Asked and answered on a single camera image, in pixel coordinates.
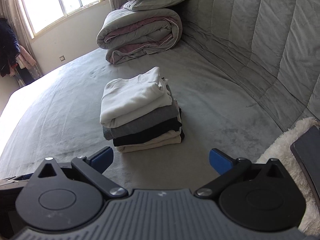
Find white cream sweatshirt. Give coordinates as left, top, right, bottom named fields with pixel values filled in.
left=100, top=67, right=172, bottom=128

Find hanging dark clothes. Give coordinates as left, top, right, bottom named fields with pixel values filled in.
left=1, top=18, right=36, bottom=85

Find white plush toy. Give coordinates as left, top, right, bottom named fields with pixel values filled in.
left=256, top=117, right=319, bottom=236

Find grey bed blanket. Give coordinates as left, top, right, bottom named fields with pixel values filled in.
left=1, top=42, right=297, bottom=191

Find folded beige garment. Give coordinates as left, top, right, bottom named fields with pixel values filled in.
left=115, top=99, right=183, bottom=153

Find folded black garment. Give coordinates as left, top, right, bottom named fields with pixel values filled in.
left=113, top=109, right=182, bottom=147

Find folded grey garment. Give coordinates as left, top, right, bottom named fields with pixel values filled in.
left=103, top=85, right=178, bottom=140

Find dark tablet device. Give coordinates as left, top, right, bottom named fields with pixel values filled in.
left=290, top=126, right=320, bottom=208

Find folded grey pink quilt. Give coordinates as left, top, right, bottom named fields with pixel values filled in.
left=96, top=8, right=182, bottom=64

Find grey quilted headboard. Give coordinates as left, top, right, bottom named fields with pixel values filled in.
left=182, top=0, right=319, bottom=130

